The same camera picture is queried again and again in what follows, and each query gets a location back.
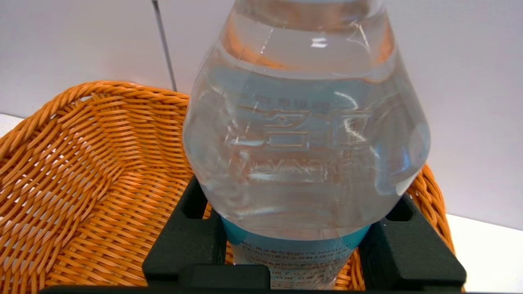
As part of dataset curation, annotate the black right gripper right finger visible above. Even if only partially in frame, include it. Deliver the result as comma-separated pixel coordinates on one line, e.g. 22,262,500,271
359,194,467,291

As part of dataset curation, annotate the orange wicker basket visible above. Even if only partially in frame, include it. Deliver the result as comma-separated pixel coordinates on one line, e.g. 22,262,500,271
0,80,457,291

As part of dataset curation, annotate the water bottle with blue label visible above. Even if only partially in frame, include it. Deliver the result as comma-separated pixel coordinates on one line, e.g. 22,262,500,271
183,0,431,291

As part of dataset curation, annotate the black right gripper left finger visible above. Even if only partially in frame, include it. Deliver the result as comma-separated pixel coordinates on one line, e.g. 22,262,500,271
142,176,271,288

